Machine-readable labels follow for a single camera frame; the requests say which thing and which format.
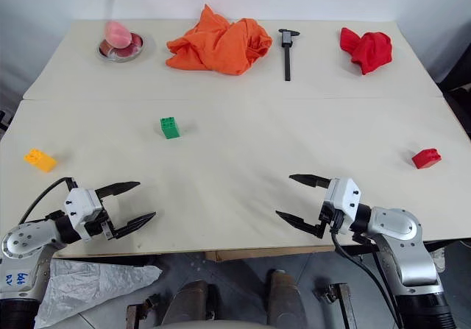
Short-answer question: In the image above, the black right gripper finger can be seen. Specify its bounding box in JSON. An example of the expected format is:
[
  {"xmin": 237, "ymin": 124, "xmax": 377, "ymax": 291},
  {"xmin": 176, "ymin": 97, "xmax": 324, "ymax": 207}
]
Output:
[
  {"xmin": 275, "ymin": 210, "xmax": 327, "ymax": 239},
  {"xmin": 288, "ymin": 174, "xmax": 333, "ymax": 190}
]

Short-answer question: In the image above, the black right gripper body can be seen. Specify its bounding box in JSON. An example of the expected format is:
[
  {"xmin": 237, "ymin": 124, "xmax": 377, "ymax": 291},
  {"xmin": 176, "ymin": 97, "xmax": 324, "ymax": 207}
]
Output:
[{"xmin": 318, "ymin": 203, "xmax": 346, "ymax": 234}]

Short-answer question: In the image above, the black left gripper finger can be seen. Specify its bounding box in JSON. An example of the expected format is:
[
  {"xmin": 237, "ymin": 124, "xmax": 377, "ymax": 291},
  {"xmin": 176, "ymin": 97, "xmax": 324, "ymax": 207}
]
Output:
[
  {"xmin": 111, "ymin": 212, "xmax": 157, "ymax": 240},
  {"xmin": 96, "ymin": 181, "xmax": 141, "ymax": 199}
]

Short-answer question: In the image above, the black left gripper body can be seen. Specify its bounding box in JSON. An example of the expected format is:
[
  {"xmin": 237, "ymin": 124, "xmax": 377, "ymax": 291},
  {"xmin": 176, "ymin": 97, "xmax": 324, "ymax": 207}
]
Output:
[{"xmin": 85, "ymin": 190, "xmax": 119, "ymax": 240}]

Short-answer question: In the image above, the brown cardboard strip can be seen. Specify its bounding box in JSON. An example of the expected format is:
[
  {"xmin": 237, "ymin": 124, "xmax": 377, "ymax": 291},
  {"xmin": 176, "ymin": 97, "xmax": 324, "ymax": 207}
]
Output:
[{"xmin": 205, "ymin": 246, "xmax": 336, "ymax": 262}]

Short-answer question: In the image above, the white plastic sheet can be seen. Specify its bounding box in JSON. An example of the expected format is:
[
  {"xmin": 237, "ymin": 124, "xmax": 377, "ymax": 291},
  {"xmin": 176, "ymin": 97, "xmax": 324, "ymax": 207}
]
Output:
[{"xmin": 35, "ymin": 258, "xmax": 164, "ymax": 329}]

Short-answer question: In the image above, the green toy brick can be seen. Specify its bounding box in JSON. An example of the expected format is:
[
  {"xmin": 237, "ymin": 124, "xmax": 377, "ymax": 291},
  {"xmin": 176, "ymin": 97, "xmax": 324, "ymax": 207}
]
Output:
[{"xmin": 159, "ymin": 116, "xmax": 183, "ymax": 141}]

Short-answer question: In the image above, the dark rounded shape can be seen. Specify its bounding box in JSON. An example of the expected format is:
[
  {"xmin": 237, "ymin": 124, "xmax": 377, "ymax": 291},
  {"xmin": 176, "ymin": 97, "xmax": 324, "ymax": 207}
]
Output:
[
  {"xmin": 265, "ymin": 269, "xmax": 308, "ymax": 329},
  {"xmin": 161, "ymin": 280, "xmax": 216, "ymax": 326}
]

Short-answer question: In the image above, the yellow toy brick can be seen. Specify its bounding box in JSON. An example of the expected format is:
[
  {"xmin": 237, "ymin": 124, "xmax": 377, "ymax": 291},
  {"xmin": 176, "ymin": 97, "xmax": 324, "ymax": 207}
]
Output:
[{"xmin": 24, "ymin": 148, "xmax": 58, "ymax": 174}]

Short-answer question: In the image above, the red toy brick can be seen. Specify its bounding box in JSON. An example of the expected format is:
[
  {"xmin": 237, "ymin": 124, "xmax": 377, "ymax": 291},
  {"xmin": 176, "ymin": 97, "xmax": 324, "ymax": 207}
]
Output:
[{"xmin": 411, "ymin": 147, "xmax": 442, "ymax": 170}]

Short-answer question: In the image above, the black vernier caliper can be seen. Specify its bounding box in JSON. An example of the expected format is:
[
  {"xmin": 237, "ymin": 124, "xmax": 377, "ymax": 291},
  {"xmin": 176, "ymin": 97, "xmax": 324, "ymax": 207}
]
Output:
[{"xmin": 277, "ymin": 29, "xmax": 301, "ymax": 82}]

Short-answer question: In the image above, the round metal bowl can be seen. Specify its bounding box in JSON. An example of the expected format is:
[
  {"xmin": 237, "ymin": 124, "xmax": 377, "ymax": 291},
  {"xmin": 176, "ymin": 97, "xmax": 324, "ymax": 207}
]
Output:
[{"xmin": 96, "ymin": 32, "xmax": 146, "ymax": 64}]

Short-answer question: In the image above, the red fruit in bowl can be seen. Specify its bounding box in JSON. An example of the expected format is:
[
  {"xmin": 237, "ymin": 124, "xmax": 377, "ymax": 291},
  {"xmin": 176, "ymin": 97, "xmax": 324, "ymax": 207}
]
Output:
[{"xmin": 101, "ymin": 34, "xmax": 144, "ymax": 58}]

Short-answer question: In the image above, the red crumpled cloth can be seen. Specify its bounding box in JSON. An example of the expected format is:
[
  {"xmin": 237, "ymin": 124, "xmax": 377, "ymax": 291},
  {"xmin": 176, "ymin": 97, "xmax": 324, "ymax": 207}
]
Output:
[{"xmin": 339, "ymin": 26, "xmax": 394, "ymax": 76}]

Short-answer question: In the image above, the pink peach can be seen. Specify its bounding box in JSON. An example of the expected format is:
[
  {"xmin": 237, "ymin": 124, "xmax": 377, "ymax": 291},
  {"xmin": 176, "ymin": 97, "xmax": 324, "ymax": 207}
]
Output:
[{"xmin": 105, "ymin": 21, "xmax": 132, "ymax": 49}]

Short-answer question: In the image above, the orange crumpled cloth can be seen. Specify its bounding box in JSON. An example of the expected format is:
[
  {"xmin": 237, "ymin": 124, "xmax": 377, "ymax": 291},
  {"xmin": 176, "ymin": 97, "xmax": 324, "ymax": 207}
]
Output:
[{"xmin": 165, "ymin": 4, "xmax": 274, "ymax": 77}]

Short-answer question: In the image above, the black chair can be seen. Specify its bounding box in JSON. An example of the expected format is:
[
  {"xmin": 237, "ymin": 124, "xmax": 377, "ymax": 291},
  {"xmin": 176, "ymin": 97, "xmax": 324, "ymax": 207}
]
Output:
[{"xmin": 436, "ymin": 45, "xmax": 471, "ymax": 141}]

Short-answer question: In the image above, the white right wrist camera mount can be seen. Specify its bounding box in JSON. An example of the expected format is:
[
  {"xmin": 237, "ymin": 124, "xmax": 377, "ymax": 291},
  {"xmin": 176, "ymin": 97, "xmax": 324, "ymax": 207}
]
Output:
[{"xmin": 320, "ymin": 177, "xmax": 364, "ymax": 235}]

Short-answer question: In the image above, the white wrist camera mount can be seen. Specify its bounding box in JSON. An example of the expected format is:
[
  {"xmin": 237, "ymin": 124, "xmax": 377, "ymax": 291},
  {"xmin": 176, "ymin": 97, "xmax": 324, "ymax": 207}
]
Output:
[
  {"xmin": 320, "ymin": 177, "xmax": 364, "ymax": 235},
  {"xmin": 64, "ymin": 188, "xmax": 105, "ymax": 242}
]

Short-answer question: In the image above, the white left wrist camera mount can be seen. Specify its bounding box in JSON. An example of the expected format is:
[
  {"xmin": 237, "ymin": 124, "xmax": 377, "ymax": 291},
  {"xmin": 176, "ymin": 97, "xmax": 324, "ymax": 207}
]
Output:
[{"xmin": 64, "ymin": 188, "xmax": 105, "ymax": 242}]

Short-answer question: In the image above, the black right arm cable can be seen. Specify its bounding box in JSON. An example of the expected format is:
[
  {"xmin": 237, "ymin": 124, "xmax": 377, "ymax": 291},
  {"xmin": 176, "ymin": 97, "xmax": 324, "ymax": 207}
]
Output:
[{"xmin": 330, "ymin": 225, "xmax": 404, "ymax": 329}]

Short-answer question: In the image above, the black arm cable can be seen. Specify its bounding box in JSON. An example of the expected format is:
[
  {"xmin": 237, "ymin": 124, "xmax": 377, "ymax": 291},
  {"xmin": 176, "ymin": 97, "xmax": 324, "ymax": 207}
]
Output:
[
  {"xmin": 18, "ymin": 176, "xmax": 79, "ymax": 225},
  {"xmin": 330, "ymin": 225, "xmax": 404, "ymax": 329}
]

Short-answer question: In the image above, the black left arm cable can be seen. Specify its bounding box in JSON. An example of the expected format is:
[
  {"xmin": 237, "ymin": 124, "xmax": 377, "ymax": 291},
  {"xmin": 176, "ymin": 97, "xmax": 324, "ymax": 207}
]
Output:
[{"xmin": 18, "ymin": 176, "xmax": 79, "ymax": 225}]

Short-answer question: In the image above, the dark metal bracket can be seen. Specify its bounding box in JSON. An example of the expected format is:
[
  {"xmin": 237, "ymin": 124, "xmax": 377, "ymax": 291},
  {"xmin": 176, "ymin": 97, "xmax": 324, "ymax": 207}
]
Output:
[
  {"xmin": 312, "ymin": 283, "xmax": 356, "ymax": 329},
  {"xmin": 126, "ymin": 294, "xmax": 161, "ymax": 329}
]

